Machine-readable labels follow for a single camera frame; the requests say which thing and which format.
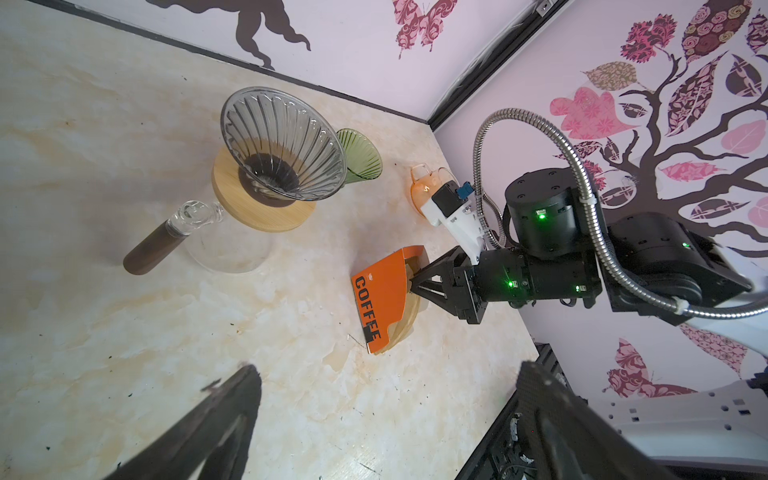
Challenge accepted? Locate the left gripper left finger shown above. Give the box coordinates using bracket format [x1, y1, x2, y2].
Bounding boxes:
[108, 364, 262, 479]

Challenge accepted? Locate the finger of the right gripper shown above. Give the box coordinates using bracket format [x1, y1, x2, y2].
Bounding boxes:
[410, 279, 465, 318]
[411, 246, 465, 288]

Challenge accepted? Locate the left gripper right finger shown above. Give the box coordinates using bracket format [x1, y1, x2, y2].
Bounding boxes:
[516, 361, 660, 479]

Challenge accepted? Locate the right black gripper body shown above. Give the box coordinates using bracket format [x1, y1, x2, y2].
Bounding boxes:
[450, 259, 488, 324]

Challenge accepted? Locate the grey glass dripper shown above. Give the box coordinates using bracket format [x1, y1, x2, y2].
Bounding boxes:
[220, 87, 347, 207]

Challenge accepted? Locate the wooden dripper ring holder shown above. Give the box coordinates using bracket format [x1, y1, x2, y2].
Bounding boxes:
[211, 147, 316, 233]

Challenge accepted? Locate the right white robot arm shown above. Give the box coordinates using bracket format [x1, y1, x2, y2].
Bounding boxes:
[410, 169, 767, 474]

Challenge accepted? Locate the green glass dripper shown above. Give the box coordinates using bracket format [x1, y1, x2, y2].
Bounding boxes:
[336, 128, 383, 184]

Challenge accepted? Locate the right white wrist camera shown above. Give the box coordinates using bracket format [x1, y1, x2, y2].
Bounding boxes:
[419, 180, 485, 265]

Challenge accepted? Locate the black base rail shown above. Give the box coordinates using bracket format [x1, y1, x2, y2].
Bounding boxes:
[455, 341, 577, 480]

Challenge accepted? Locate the clear glass carafe brown handle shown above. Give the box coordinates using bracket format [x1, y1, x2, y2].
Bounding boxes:
[123, 200, 273, 275]

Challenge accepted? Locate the right metal conduit cable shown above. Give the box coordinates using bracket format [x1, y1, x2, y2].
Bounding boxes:
[472, 107, 768, 320]

